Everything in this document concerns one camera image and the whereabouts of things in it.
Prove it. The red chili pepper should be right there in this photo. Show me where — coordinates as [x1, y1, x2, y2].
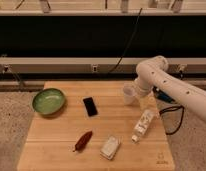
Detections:
[74, 131, 93, 151]

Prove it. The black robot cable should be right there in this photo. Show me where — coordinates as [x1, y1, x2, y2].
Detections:
[159, 105, 186, 136]

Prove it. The wooden board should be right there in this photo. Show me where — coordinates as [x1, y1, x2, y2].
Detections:
[17, 81, 175, 171]

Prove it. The green ceramic bowl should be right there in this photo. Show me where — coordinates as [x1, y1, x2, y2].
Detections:
[32, 88, 66, 116]

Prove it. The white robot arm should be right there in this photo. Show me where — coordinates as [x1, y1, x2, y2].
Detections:
[134, 56, 206, 123]

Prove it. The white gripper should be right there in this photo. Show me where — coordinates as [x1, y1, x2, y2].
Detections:
[132, 79, 156, 110]

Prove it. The grey metal rail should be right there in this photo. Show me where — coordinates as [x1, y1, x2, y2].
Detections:
[0, 57, 206, 74]

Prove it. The black hanging cable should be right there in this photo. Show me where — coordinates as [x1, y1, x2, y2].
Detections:
[107, 7, 144, 74]

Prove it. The white wall outlet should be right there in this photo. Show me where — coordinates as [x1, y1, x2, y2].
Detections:
[93, 66, 98, 73]

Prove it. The white plastic bottle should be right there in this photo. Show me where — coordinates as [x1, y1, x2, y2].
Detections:
[132, 109, 154, 142]

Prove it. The white ceramic cup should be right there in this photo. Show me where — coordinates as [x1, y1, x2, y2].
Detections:
[122, 84, 137, 105]

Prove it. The black smartphone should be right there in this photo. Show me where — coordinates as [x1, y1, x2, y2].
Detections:
[83, 97, 98, 117]

